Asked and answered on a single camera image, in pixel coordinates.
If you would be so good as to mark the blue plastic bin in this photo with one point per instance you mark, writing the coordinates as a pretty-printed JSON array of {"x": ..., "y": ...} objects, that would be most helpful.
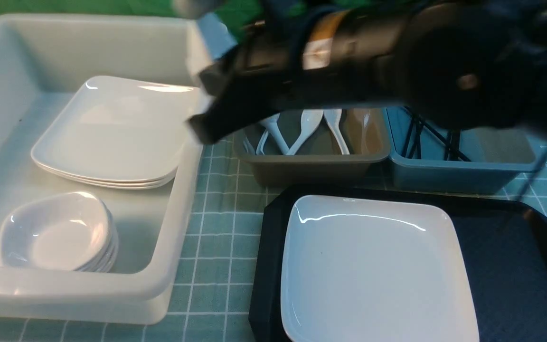
[{"x": 497, "y": 157}]

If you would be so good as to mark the stack of white bowls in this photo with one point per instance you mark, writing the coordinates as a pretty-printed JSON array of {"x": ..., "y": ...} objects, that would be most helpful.
[{"x": 67, "y": 232}]

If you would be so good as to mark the white ceramic spoon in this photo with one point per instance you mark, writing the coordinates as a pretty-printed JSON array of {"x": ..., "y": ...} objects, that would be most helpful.
[{"x": 310, "y": 121}]

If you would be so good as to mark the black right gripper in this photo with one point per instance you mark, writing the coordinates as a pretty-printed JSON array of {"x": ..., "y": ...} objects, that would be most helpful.
[{"x": 322, "y": 58}]

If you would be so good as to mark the black serving tray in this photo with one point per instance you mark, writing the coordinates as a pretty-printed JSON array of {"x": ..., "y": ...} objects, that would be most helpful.
[{"x": 504, "y": 246}]

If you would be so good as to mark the grey-white spoon on top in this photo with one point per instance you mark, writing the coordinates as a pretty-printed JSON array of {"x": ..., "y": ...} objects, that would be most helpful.
[{"x": 271, "y": 125}]

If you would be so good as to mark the long diagonal black chopstick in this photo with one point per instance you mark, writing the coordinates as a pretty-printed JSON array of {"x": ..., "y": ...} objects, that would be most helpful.
[{"x": 433, "y": 131}]

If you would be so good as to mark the brown plastic bin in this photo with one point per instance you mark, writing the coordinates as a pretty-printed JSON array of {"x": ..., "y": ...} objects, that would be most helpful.
[{"x": 320, "y": 159}]

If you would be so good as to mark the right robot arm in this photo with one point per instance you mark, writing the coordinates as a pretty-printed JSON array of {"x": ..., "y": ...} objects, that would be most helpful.
[{"x": 461, "y": 64}]

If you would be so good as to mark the black chopstick in bin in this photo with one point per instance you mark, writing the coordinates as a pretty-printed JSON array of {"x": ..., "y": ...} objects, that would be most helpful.
[{"x": 412, "y": 145}]

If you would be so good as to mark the stack of white plates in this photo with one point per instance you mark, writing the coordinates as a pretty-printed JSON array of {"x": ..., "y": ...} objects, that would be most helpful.
[{"x": 117, "y": 131}]

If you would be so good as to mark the white spoon underneath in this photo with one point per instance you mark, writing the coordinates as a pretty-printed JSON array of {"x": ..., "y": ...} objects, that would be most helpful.
[{"x": 261, "y": 143}]

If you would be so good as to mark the large white square plate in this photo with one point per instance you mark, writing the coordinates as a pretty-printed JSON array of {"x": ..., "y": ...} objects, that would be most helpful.
[{"x": 361, "y": 270}]

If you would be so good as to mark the white spoon in bin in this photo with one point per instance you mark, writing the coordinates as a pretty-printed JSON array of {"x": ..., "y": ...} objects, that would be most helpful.
[{"x": 333, "y": 120}]

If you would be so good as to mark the large white plastic tub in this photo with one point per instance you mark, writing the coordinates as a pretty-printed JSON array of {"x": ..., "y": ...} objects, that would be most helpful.
[{"x": 44, "y": 59}]

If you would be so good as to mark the green checked tablecloth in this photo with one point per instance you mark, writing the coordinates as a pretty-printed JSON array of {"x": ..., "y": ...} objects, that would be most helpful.
[{"x": 216, "y": 268}]

